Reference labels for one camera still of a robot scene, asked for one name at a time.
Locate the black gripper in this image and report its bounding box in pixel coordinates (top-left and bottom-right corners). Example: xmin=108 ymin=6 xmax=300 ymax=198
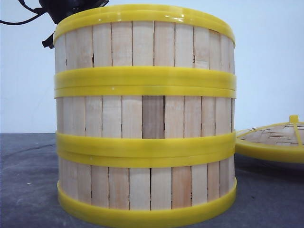
xmin=39 ymin=0 xmax=109 ymax=49

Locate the bamboo steamer basket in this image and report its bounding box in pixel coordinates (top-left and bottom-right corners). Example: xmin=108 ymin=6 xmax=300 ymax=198
xmin=54 ymin=85 xmax=237 ymax=155
xmin=52 ymin=5 xmax=238 ymax=90
xmin=57 ymin=153 xmax=237 ymax=228

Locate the bamboo steamer lid yellow rim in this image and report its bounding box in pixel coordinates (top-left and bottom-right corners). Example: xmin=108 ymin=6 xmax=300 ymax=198
xmin=236 ymin=115 xmax=304 ymax=164

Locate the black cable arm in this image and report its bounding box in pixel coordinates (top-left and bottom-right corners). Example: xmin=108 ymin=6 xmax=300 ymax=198
xmin=0 ymin=0 xmax=52 ymax=26

